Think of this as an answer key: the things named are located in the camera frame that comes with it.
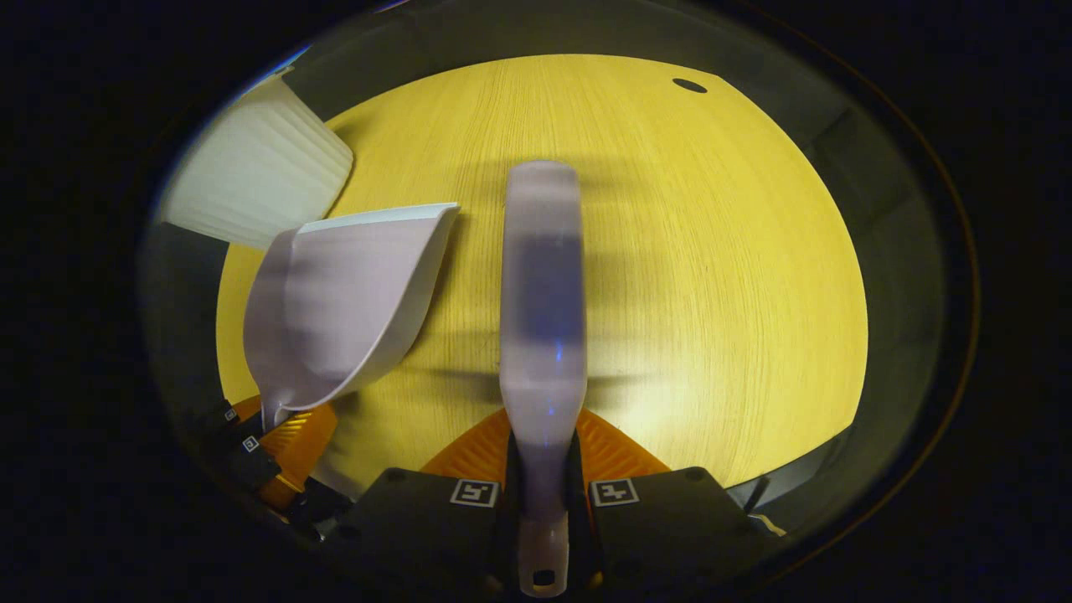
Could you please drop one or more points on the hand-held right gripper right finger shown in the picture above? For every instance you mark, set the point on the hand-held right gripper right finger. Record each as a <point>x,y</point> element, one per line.
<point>670,523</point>

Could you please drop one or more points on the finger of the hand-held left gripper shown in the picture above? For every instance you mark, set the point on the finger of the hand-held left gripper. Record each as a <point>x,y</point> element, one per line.
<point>293,444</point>
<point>234,413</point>

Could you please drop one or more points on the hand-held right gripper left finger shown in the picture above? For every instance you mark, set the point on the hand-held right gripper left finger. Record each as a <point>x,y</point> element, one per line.
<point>419,519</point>

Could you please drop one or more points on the pale pink dustpan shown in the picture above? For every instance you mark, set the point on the pale pink dustpan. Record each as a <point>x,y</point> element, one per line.
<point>343,301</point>

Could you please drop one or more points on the pale pink small broom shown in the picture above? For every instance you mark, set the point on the pale pink small broom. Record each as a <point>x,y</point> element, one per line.
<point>543,335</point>

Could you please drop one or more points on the white ribbed garbage bin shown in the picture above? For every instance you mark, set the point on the white ribbed garbage bin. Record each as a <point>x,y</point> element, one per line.
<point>260,167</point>

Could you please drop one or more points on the dark oval desk grommet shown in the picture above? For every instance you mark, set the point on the dark oval desk grommet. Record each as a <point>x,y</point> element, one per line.
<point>689,85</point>

